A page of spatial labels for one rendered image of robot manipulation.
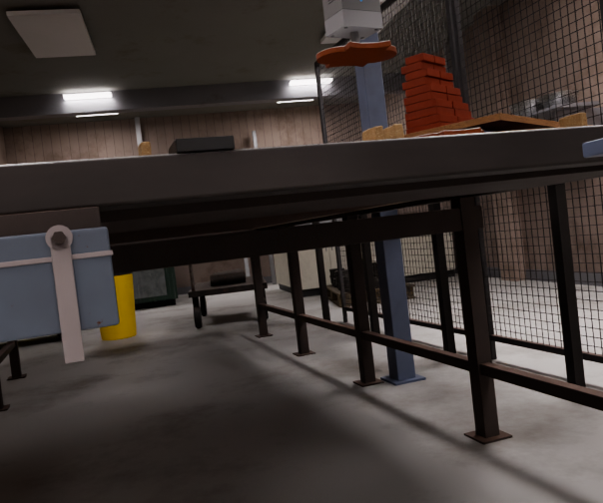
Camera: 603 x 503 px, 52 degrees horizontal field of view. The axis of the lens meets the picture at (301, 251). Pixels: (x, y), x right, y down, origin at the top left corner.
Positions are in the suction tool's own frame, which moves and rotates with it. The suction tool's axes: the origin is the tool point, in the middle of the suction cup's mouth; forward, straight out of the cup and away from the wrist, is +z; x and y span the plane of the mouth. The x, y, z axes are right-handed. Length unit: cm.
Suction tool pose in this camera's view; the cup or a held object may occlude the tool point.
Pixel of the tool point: (356, 58)
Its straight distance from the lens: 119.3
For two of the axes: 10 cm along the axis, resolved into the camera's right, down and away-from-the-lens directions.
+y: -8.8, 1.1, -4.7
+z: 1.1, 9.9, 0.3
